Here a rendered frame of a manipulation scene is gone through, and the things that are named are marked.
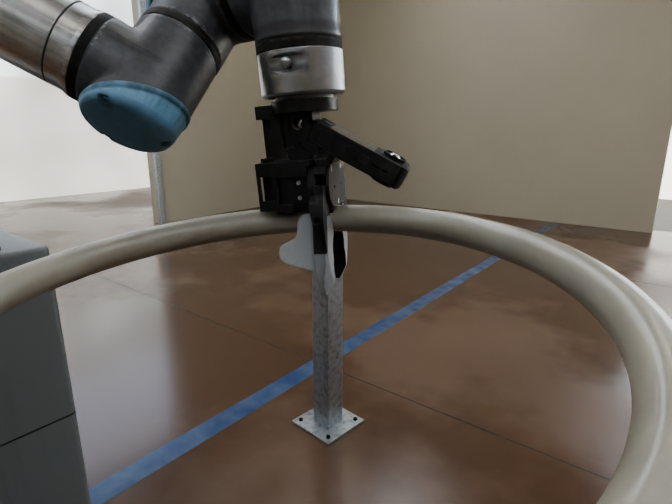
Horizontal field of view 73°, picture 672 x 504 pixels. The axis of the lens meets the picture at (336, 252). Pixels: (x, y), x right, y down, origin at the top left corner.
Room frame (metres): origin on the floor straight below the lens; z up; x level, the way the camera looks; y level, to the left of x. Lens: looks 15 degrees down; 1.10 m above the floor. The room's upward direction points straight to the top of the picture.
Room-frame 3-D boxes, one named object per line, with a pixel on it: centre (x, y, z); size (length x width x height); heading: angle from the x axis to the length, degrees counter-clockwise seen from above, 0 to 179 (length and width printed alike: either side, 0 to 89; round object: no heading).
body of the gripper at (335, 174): (0.52, 0.04, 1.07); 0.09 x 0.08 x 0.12; 76
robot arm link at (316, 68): (0.51, 0.04, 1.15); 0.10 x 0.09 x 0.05; 166
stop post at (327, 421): (1.56, 0.03, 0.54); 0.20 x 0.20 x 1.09; 46
